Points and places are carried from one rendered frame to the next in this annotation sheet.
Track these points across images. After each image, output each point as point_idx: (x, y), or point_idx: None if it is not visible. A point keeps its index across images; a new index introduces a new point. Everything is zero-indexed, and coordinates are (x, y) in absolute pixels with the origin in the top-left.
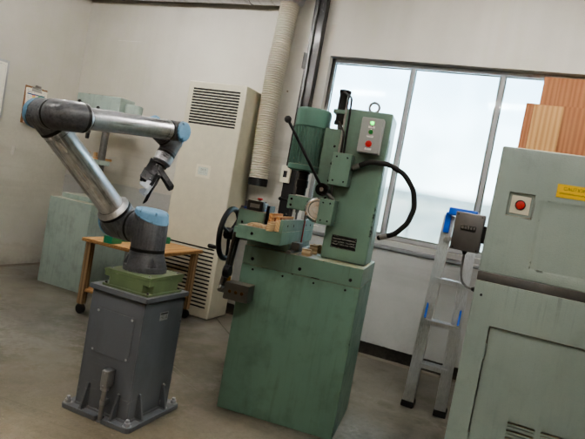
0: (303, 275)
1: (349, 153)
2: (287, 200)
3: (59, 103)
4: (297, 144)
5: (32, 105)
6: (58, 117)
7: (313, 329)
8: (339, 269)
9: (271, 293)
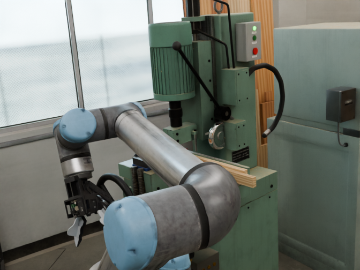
0: (240, 206)
1: (230, 65)
2: (173, 138)
3: (226, 192)
4: (176, 70)
5: (172, 229)
6: (235, 218)
7: (255, 246)
8: (262, 182)
9: (219, 241)
